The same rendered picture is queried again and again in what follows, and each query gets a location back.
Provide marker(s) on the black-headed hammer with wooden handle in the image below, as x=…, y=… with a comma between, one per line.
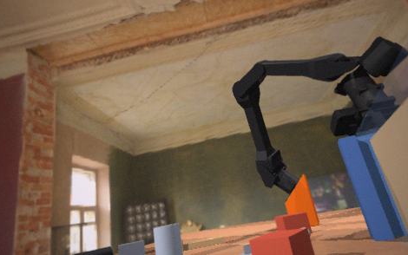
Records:
x=101, y=251

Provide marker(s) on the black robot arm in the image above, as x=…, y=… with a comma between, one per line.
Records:
x=376, y=61

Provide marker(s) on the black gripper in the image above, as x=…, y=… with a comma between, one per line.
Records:
x=362, y=98

